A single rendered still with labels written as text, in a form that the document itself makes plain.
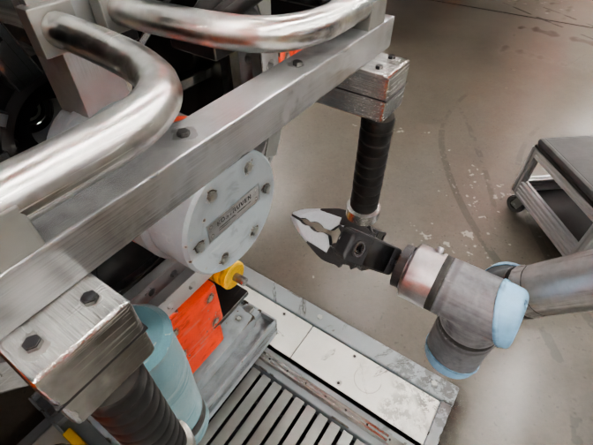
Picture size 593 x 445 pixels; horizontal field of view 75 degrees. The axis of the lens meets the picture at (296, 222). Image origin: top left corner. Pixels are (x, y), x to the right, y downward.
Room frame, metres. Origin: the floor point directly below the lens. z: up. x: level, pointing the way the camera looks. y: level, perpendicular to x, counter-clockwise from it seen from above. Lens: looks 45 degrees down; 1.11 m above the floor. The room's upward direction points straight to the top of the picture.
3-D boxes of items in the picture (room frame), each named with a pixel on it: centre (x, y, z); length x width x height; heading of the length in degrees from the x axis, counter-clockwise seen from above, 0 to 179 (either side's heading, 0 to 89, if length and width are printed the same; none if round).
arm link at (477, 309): (0.32, -0.26, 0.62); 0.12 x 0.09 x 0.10; 56
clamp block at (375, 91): (0.39, -0.06, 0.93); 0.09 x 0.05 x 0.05; 56
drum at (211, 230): (0.32, 0.14, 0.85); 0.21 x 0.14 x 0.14; 56
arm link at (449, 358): (0.33, -0.28, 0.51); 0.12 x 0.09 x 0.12; 132
